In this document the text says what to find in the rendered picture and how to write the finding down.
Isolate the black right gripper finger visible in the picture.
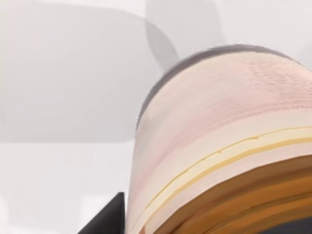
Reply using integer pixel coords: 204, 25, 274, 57
77, 192, 128, 234

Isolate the pink and orange cylindrical container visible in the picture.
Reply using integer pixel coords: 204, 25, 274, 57
125, 43, 312, 234

